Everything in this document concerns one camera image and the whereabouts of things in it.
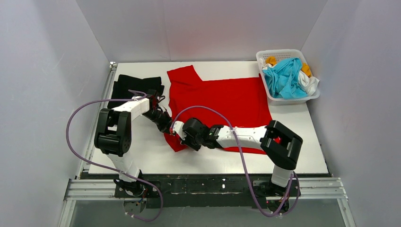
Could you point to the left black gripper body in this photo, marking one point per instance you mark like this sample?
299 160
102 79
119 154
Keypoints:
164 124

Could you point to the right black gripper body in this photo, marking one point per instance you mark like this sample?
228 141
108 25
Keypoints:
187 137

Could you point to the red t-shirt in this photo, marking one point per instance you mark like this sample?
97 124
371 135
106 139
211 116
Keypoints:
242 101

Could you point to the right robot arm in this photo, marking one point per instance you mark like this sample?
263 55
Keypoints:
277 141

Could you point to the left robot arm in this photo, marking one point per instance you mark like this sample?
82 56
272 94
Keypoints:
113 131

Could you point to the folded black t-shirt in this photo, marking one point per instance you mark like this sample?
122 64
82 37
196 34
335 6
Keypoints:
125 83

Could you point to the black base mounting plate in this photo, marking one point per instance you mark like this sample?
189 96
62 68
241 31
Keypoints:
230 190

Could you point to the light blue t-shirt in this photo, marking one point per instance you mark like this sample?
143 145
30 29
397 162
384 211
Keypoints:
282 80

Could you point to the orange t-shirt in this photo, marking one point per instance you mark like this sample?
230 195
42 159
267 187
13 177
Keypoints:
271 61

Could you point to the white t-shirt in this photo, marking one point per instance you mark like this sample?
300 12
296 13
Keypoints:
308 84

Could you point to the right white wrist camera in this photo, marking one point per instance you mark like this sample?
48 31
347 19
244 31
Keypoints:
177 129

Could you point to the aluminium frame rail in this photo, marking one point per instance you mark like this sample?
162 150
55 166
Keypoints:
154 156

